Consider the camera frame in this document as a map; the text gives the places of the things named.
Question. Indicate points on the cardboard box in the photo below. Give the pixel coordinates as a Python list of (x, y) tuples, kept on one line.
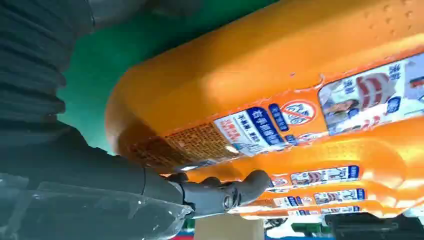
[(228, 230)]

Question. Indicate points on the green plastic crate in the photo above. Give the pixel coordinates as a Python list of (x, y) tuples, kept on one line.
[(309, 228)]

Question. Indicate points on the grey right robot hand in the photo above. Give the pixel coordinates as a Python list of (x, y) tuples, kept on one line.
[(82, 185)]

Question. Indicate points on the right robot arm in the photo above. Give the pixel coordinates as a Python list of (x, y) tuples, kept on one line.
[(30, 66)]

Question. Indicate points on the green table mat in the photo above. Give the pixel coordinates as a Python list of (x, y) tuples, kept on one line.
[(99, 66)]

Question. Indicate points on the black carrying case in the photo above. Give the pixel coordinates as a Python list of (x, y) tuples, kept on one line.
[(364, 228)]

